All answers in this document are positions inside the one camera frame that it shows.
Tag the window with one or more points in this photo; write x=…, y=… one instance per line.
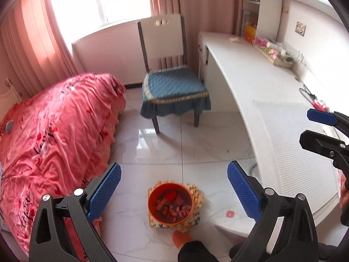
x=81, y=5

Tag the person's foot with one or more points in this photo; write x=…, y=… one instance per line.
x=181, y=238

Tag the person's right hand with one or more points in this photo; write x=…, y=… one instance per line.
x=344, y=204

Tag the blue quilted chair cushion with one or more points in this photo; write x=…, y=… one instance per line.
x=174, y=84

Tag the orange box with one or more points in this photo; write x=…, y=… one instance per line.
x=250, y=34

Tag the orange round bin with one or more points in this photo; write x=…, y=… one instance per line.
x=152, y=207

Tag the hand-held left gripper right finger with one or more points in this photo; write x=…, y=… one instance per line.
x=242, y=191

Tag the person's black trousers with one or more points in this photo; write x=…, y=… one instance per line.
x=196, y=253

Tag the foam puzzle mat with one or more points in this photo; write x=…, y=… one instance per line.
x=198, y=196

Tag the white textured placemat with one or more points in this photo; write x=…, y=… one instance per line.
x=294, y=155

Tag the small pink block on floor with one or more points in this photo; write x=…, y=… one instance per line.
x=230, y=214

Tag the pink device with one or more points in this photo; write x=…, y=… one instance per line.
x=319, y=106

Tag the pink printed bed blanket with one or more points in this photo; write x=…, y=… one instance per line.
x=54, y=142

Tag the white shelf unit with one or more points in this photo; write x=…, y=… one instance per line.
x=270, y=11

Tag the orange pleated curtain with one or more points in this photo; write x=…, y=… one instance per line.
x=32, y=32

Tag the tray of small items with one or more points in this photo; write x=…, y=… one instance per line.
x=275, y=57

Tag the wall socket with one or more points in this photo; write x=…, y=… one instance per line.
x=300, y=28

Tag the white bed headboard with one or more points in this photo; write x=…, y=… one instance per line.
x=11, y=95

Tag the white chair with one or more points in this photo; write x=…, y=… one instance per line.
x=163, y=38

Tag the pink curtain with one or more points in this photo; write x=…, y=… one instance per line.
x=190, y=0

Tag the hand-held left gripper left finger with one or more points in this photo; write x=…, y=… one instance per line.
x=105, y=191

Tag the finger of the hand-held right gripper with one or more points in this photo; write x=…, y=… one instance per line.
x=321, y=144
x=320, y=116

